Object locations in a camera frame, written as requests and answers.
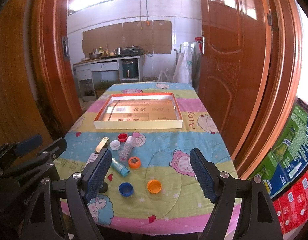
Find black round cap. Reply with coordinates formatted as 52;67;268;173
99;181;108;194

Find white cartoon printed box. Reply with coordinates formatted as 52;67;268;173
86;153;99;165

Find blue bottle cap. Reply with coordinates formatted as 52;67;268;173
118;182;134;197

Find teal rectangular box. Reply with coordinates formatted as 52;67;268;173
111;158;130;177

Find gold rectangular box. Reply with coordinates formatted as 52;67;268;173
94;137;110;154

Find white bottle cap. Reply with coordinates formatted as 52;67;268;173
110;140;121;151

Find clear patterned plastic tube box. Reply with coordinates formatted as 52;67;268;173
119;135;134;162

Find orange cap with black label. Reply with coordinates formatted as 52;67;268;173
128;157;142;169

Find red bottle cap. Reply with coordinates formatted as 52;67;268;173
118;133;129;142

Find plain orange bottle cap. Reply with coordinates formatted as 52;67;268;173
147;179;162;194

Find red carton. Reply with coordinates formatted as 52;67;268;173
273;170;308;235

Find green and blue carton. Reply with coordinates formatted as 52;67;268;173
249;98;308;198

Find shallow orange-rimmed cardboard tray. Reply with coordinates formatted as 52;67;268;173
94;93;183;129

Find dark green air fryer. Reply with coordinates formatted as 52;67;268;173
123;59;138;79

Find white kitchen counter cabinet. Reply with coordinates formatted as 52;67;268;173
73;56;145;98

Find white bucket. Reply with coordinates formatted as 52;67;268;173
142;76;158;82

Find white plastic sacks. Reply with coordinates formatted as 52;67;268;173
158;42;200;85

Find black gas stove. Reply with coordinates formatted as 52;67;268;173
120;46;143;56

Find brown wooden door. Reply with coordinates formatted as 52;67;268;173
198;0;271;158

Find cardboard wall sheets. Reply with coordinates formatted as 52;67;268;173
82;20;172;56

